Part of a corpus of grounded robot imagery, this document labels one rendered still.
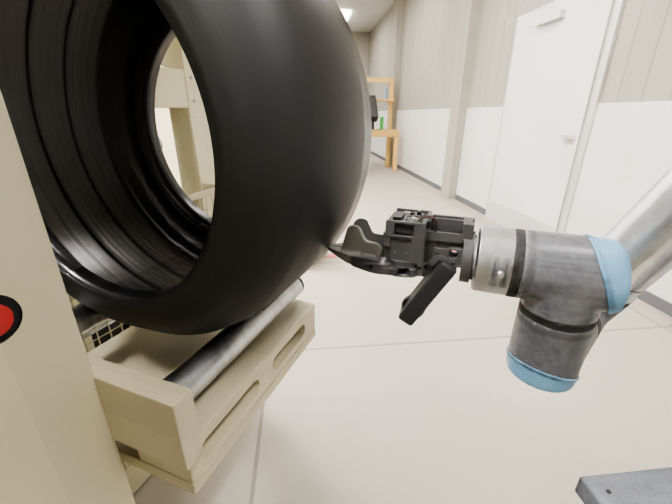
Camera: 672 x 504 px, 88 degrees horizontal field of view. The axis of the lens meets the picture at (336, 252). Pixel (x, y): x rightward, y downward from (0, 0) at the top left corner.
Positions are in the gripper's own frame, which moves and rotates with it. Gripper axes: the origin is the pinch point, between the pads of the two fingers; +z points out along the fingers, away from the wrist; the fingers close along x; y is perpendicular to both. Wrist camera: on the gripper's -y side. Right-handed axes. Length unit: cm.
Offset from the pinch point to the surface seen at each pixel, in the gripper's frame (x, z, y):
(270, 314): 4.4, 10.3, -11.3
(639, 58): -284, -116, 56
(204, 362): 19.4, 11.1, -10.1
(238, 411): 17.2, 8.5, -19.7
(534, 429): -82, -57, -102
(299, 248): 13.5, -0.7, 5.6
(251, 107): 18.1, 1.3, 20.9
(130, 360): 13.3, 35.2, -21.4
